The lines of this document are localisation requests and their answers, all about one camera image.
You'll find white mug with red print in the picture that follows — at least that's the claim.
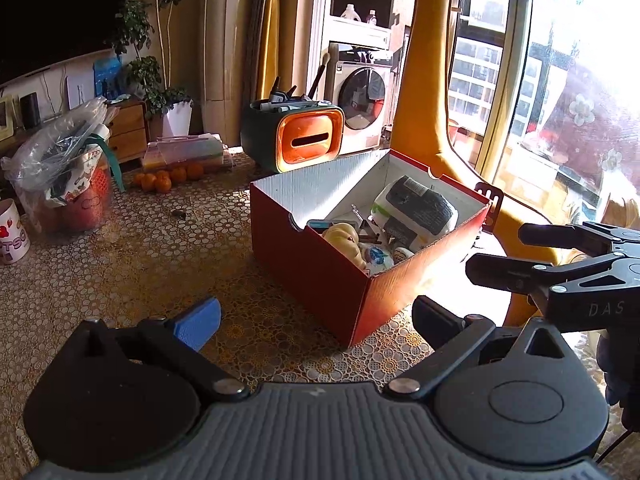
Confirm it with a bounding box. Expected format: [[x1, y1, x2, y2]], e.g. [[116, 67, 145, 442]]
[[0, 198, 32, 266]]

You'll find white bottle with blue label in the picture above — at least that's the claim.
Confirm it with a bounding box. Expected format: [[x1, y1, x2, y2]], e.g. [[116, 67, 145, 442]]
[[362, 245, 396, 277]]

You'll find yellow giraffe-shaped chair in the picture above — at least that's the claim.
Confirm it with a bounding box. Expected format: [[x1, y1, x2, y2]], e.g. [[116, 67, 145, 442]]
[[372, 0, 566, 331]]

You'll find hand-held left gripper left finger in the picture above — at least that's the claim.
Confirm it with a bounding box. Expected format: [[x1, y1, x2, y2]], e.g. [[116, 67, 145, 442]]
[[67, 296, 251, 403]]

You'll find grey white tissue pack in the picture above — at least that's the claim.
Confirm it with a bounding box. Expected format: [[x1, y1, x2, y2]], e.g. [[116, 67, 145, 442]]
[[370, 175, 459, 253]]

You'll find yellow doll toy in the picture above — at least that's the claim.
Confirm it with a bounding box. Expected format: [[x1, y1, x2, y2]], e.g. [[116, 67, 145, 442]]
[[321, 222, 368, 273]]

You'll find tall green potted plant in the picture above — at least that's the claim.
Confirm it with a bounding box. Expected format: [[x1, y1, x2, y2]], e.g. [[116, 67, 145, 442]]
[[107, 0, 196, 137]]

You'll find wooden drawer cabinet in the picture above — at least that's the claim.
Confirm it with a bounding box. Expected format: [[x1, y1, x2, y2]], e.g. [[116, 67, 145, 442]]
[[102, 100, 151, 163]]

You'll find stack of pink plastic cases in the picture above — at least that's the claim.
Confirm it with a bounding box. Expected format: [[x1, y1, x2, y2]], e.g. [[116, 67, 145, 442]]
[[141, 134, 233, 173]]

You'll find black walkie-talkie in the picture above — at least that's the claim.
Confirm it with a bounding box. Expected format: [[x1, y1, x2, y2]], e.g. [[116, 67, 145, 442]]
[[270, 77, 301, 104]]

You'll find red cardboard box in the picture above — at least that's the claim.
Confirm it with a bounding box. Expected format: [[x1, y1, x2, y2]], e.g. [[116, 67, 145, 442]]
[[249, 149, 493, 348]]

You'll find plastic bag of snacks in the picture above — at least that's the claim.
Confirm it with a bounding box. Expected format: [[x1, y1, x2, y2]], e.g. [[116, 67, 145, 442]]
[[1, 97, 126, 236]]

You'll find beige standing air conditioner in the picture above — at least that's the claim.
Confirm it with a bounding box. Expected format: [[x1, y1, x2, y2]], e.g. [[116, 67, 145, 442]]
[[202, 0, 273, 148]]

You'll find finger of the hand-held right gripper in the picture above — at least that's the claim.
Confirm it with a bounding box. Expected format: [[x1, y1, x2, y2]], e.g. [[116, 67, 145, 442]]
[[517, 221, 640, 257], [465, 252, 640, 297]]

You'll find black speaker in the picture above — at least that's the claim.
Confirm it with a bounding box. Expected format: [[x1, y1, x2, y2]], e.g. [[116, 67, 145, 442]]
[[20, 92, 42, 130]]

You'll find person's right hand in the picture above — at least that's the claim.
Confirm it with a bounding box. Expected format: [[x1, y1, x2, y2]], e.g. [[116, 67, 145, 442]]
[[595, 332, 640, 431]]

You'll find photo frame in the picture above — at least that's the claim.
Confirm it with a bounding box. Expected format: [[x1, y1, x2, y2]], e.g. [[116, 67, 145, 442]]
[[0, 95, 16, 141]]

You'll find long-handled brush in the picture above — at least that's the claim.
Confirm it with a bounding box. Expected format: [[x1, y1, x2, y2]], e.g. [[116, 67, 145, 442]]
[[307, 52, 332, 100]]

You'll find white washing machine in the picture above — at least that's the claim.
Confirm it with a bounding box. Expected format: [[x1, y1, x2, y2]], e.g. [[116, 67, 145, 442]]
[[322, 42, 393, 156]]

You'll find black television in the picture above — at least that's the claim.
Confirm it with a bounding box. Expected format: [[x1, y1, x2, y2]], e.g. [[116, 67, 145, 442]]
[[0, 0, 130, 86]]

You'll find yellow curtain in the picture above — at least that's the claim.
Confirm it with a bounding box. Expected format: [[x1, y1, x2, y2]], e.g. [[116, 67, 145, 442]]
[[255, 0, 313, 103]]

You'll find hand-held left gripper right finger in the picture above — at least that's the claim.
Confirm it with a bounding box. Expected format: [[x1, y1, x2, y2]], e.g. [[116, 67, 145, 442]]
[[382, 296, 577, 402]]

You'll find red floral blanket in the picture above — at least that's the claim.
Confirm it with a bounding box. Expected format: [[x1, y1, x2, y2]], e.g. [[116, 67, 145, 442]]
[[520, 75, 640, 211]]

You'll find orange green tissue box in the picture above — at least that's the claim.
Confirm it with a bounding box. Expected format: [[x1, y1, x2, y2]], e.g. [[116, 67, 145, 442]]
[[241, 99, 346, 173]]

